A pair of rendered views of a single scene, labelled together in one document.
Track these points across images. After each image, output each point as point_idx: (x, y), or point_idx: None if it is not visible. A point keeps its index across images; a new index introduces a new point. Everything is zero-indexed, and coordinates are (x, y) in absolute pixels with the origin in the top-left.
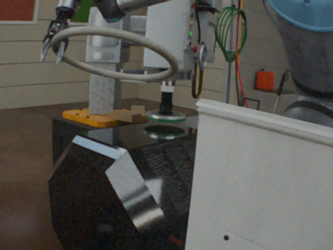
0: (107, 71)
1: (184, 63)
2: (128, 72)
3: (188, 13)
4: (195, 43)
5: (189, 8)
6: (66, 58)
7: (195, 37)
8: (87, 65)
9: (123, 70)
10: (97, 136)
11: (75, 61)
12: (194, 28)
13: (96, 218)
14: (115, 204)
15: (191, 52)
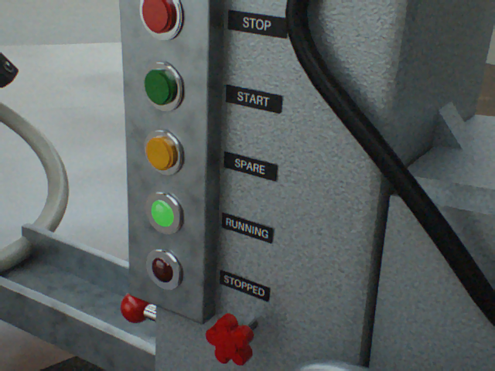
0: (43, 211)
1: (158, 359)
2: (53, 246)
3: (124, 70)
4: (436, 341)
5: (126, 34)
6: (15, 131)
7: (452, 292)
8: (48, 171)
9: (25, 229)
10: (85, 366)
11: (35, 148)
12: (346, 202)
13: None
14: None
15: (289, 353)
